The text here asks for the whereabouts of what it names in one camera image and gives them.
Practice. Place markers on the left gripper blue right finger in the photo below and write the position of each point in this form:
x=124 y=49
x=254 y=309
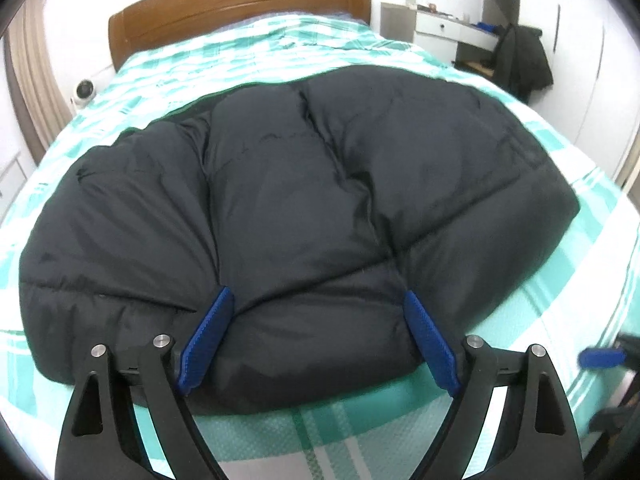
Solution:
x=536 y=436

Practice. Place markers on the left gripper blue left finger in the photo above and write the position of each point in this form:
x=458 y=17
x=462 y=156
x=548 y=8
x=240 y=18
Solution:
x=101 y=439

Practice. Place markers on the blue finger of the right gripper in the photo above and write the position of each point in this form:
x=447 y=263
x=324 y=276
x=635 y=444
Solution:
x=595 y=357

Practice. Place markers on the black puffer jacket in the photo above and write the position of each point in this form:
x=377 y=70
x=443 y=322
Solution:
x=319 y=204

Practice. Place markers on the teal plaid bed cover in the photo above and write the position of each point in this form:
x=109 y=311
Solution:
x=585 y=295

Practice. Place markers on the long white drawer cabinet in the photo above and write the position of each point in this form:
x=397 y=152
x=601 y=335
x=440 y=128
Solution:
x=13 y=177

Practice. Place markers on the black coat on chair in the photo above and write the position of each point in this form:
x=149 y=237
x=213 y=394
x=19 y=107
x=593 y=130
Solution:
x=521 y=66

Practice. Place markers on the beige curtain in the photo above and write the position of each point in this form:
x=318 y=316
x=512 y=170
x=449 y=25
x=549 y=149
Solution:
x=38 y=103

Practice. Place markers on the small white round fan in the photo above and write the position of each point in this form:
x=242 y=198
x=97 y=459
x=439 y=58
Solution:
x=83 y=94

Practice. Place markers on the white desk with drawer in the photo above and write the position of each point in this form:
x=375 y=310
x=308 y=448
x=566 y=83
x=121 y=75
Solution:
x=448 y=40

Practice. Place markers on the brown wooden headboard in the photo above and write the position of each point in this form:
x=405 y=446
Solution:
x=151 y=24

